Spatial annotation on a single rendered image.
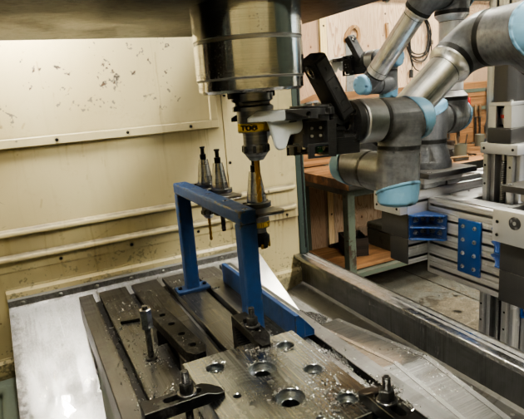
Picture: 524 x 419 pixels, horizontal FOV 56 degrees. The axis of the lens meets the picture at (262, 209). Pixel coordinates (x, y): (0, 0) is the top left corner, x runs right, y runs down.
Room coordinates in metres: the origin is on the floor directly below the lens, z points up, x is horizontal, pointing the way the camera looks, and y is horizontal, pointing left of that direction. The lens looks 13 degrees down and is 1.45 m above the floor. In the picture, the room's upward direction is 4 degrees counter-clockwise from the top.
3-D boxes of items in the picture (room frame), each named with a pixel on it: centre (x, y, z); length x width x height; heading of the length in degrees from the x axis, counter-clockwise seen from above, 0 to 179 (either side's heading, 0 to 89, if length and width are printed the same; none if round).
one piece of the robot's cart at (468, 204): (1.53, -0.77, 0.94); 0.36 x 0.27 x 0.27; 25
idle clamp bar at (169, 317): (1.00, 0.21, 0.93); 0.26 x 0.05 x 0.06; 30
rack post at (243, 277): (0.99, 0.04, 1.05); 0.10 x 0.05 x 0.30; 115
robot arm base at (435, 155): (1.73, -0.61, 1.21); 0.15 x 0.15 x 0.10
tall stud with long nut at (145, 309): (0.99, 0.27, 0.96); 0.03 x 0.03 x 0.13
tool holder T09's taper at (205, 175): (1.36, 0.15, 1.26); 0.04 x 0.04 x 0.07
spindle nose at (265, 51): (0.76, 0.00, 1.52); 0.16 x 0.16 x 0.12
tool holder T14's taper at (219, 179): (1.26, 0.10, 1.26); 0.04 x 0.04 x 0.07
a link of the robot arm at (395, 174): (0.89, -0.24, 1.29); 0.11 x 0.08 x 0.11; 24
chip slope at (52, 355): (1.35, 0.28, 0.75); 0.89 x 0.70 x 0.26; 115
